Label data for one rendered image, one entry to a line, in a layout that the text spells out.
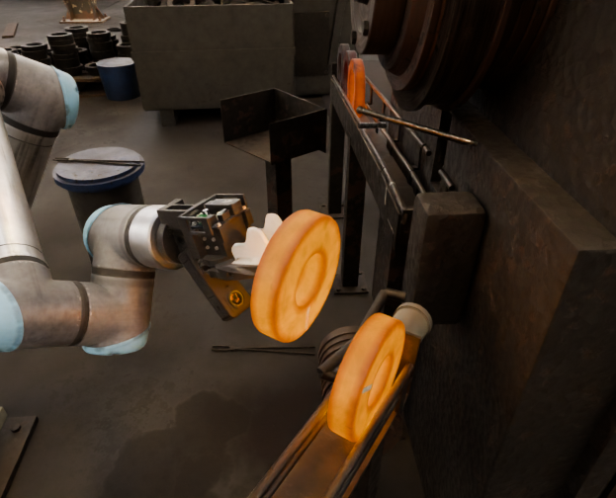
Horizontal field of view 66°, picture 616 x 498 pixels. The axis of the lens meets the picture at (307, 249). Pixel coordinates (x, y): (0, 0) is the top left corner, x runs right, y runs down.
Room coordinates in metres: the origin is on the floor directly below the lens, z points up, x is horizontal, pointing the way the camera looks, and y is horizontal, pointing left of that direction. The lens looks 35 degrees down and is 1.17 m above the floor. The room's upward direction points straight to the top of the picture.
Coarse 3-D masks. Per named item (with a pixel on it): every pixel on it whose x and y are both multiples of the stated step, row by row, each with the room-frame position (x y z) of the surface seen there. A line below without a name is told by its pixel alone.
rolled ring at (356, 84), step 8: (352, 64) 1.61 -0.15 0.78; (360, 64) 1.58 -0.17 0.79; (352, 72) 1.66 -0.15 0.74; (360, 72) 1.56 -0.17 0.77; (352, 80) 1.68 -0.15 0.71; (360, 80) 1.54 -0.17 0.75; (352, 88) 1.68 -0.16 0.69; (360, 88) 1.53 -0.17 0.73; (352, 96) 1.66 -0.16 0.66; (360, 96) 1.53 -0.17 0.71; (352, 104) 1.64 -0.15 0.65; (360, 104) 1.53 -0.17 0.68
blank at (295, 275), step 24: (312, 216) 0.45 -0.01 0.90; (288, 240) 0.41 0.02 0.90; (312, 240) 0.44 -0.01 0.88; (336, 240) 0.49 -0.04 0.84; (264, 264) 0.40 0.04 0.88; (288, 264) 0.39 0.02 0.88; (312, 264) 0.47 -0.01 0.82; (336, 264) 0.50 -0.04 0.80; (264, 288) 0.38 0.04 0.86; (288, 288) 0.39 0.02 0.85; (312, 288) 0.46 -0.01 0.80; (264, 312) 0.38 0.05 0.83; (288, 312) 0.39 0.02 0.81; (312, 312) 0.44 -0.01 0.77; (288, 336) 0.39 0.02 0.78
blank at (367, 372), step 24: (360, 336) 0.39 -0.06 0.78; (384, 336) 0.39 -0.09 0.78; (360, 360) 0.36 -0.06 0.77; (384, 360) 0.39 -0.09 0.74; (336, 384) 0.35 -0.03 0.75; (360, 384) 0.34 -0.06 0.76; (384, 384) 0.41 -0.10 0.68; (336, 408) 0.33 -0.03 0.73; (360, 408) 0.34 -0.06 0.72; (336, 432) 0.34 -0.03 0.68; (360, 432) 0.34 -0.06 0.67
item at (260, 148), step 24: (240, 96) 1.49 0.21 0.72; (264, 96) 1.54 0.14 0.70; (288, 96) 1.51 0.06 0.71; (240, 120) 1.48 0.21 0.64; (264, 120) 1.54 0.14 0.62; (288, 120) 1.28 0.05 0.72; (312, 120) 1.33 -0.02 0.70; (240, 144) 1.41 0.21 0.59; (264, 144) 1.39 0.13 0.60; (288, 144) 1.28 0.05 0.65; (312, 144) 1.33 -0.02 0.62; (288, 168) 1.37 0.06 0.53; (288, 192) 1.37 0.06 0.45; (288, 216) 1.37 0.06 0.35
